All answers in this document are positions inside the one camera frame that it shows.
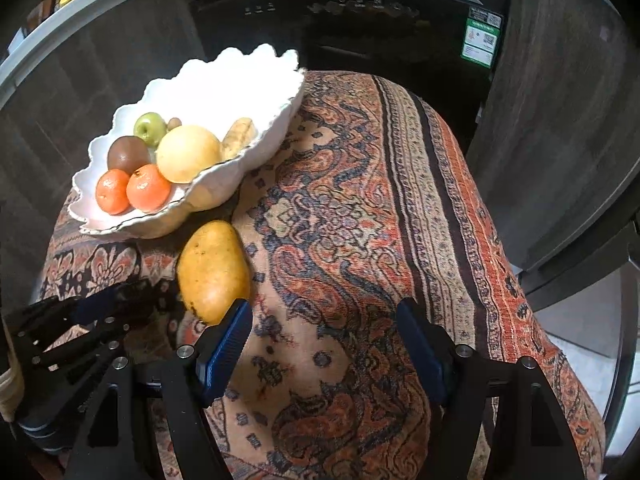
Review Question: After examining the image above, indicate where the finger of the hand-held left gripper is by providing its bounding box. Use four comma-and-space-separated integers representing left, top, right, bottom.
2, 280, 176, 343
22, 295, 187, 373

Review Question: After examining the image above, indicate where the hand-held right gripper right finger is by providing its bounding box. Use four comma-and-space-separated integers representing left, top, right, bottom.
396, 297, 587, 480

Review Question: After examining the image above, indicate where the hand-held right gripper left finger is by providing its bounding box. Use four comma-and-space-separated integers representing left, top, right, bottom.
64, 298, 254, 480

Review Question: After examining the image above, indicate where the yellow mango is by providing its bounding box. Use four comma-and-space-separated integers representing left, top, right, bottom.
176, 220, 251, 326

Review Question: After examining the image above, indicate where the orange tangerine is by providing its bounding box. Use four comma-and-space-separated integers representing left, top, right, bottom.
95, 169, 132, 215
126, 163, 172, 213

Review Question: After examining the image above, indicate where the brown kiwi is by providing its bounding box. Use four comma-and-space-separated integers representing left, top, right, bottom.
106, 136, 152, 173

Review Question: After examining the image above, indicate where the round yellow fruit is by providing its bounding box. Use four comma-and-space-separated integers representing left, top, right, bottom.
156, 125, 222, 183

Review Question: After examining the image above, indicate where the green apple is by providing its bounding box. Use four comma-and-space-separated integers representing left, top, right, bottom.
133, 112, 168, 149

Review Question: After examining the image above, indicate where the short yellow banana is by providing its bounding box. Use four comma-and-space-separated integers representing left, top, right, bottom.
220, 117, 258, 162

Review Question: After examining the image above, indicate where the white scalloped bowl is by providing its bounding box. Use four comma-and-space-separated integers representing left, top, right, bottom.
70, 44, 307, 240

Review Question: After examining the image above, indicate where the patterned tablecloth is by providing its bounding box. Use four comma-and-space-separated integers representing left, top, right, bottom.
37, 70, 608, 480

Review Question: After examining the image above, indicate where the grey countertop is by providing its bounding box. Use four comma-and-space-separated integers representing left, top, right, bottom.
0, 0, 171, 91

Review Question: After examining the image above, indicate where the green white label sticker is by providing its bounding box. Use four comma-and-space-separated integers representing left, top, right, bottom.
460, 7, 503, 68

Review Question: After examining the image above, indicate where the black built-in appliance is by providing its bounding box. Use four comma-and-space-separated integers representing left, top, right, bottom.
190, 0, 512, 111

